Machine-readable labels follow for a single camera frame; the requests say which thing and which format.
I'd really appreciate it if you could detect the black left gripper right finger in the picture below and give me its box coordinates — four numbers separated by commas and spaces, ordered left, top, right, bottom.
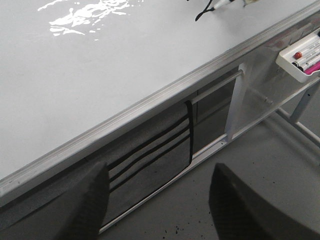
208, 163, 320, 240

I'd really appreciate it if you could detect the white whiteboard with aluminium frame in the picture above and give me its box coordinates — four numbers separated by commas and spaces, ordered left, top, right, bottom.
0, 0, 320, 205

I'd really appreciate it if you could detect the dark grey hanging panel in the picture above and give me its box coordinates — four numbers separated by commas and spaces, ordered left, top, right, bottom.
192, 69, 238, 154

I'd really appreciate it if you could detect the red capped marker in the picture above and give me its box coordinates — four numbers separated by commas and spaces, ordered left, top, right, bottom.
293, 41, 320, 60

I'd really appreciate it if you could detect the white marker tray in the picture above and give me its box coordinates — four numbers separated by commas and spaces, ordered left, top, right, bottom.
275, 29, 320, 83

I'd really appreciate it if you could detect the pink marker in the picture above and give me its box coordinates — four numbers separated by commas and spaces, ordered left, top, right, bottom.
304, 61, 320, 75

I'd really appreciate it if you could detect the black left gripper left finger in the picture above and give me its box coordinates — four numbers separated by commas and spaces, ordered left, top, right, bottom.
54, 161, 110, 240

